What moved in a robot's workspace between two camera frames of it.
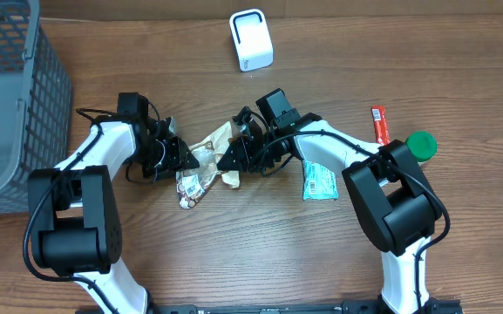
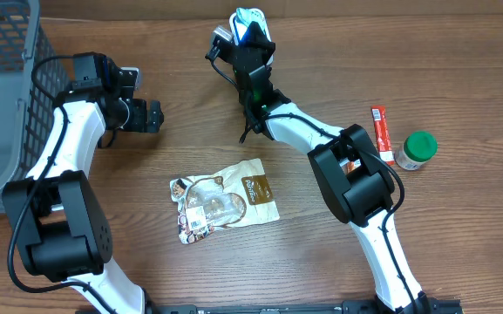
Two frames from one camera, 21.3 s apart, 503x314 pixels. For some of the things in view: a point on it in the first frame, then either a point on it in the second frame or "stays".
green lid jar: [422, 145] stays
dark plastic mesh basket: [22, 104] stays
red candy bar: [381, 123] stays
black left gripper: [176, 160] to [138, 120]
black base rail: [300, 309] stays
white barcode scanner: [251, 34] stays
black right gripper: [246, 160] to [262, 44]
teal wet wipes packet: [319, 182] to [240, 20]
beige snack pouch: [194, 180] to [238, 195]
